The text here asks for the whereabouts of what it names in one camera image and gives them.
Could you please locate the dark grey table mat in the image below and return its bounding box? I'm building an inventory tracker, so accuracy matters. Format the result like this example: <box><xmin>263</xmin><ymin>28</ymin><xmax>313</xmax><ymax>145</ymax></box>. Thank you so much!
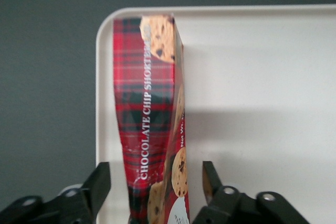
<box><xmin>0</xmin><ymin>0</ymin><xmax>336</xmax><ymax>210</ymax></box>

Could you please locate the cream plastic tray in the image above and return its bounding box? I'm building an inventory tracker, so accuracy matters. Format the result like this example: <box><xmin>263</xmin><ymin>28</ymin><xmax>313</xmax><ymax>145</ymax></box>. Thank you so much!
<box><xmin>95</xmin><ymin>4</ymin><xmax>336</xmax><ymax>224</ymax></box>

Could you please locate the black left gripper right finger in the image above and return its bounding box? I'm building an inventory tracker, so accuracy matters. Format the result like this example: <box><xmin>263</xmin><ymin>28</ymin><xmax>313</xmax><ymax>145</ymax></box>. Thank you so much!
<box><xmin>192</xmin><ymin>161</ymin><xmax>311</xmax><ymax>224</ymax></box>

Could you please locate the red tartan cookie box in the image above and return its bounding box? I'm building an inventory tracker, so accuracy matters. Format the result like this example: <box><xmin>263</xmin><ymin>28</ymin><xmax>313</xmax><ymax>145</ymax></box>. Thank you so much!
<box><xmin>112</xmin><ymin>14</ymin><xmax>190</xmax><ymax>224</ymax></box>

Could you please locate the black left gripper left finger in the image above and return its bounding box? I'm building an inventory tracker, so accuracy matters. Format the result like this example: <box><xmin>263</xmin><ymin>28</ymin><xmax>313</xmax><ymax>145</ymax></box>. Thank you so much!
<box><xmin>0</xmin><ymin>161</ymin><xmax>111</xmax><ymax>224</ymax></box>

